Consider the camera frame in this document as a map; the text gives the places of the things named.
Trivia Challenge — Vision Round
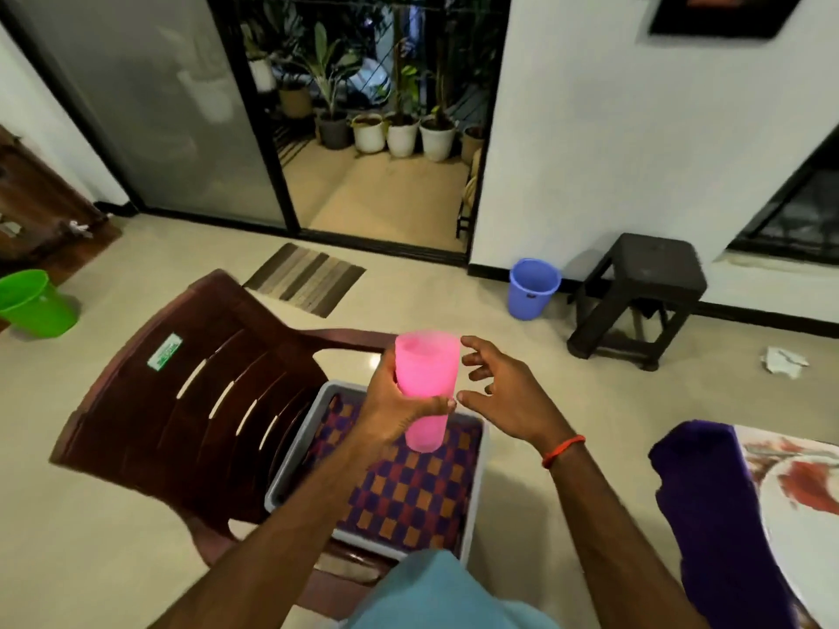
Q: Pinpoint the person's right hand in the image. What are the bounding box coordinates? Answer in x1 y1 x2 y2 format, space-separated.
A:
456 335 579 457

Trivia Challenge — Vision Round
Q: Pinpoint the person's left hand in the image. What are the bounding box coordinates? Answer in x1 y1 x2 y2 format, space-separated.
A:
355 344 461 459

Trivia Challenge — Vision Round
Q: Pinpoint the pink plastic cup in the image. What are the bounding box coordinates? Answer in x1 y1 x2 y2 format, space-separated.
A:
394 331 464 456

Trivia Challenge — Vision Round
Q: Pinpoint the grey plastic tray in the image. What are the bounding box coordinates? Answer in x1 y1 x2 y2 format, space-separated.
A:
265 379 490 569

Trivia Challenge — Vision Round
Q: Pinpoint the white floral plate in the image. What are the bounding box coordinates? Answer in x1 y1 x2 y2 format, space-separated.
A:
758 445 839 629

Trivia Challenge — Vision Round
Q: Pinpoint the person's right forearm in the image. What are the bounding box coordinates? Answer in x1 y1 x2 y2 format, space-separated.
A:
543 442 712 629

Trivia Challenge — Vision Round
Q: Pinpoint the person's left forearm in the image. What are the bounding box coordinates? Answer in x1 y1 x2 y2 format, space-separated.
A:
150 432 424 629

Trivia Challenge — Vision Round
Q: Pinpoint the person's teal t-shirt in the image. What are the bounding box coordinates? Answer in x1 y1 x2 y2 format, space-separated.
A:
343 549 568 629

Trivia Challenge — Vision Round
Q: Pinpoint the purple tablecloth table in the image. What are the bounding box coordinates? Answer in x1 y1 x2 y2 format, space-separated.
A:
648 418 839 629

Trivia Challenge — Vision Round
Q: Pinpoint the red wrist thread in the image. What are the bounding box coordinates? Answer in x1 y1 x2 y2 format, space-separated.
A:
538 433 589 470

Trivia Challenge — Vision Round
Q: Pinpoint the checkered purple orange cloth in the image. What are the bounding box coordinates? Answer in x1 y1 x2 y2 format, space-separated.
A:
295 392 482 553

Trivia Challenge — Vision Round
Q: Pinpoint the blue plastic bucket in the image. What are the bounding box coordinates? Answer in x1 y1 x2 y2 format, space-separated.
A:
506 258 564 323

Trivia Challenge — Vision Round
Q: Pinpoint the black stool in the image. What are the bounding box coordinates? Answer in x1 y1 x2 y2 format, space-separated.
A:
566 232 711 373

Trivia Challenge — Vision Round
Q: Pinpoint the brown plastic chair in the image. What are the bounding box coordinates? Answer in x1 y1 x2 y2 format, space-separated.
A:
50 268 403 622

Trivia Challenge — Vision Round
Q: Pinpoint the small white planter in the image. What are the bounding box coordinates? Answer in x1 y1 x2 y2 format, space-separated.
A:
384 114 424 161
350 114 391 157
418 114 461 163

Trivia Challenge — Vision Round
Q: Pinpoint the crumpled white paper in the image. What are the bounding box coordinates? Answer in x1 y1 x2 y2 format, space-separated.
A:
761 345 812 383

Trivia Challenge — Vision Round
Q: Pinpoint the dark planter pot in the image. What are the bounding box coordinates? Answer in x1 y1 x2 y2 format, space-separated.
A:
315 111 357 153

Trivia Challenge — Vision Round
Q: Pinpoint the black metal grille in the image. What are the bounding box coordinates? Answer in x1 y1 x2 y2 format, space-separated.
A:
727 124 839 268

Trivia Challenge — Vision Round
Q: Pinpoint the green plastic bucket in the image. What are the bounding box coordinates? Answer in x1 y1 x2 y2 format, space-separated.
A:
0 268 81 342

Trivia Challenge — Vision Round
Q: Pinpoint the dark framed wall painting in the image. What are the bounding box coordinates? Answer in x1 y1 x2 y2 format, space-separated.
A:
648 0 805 42

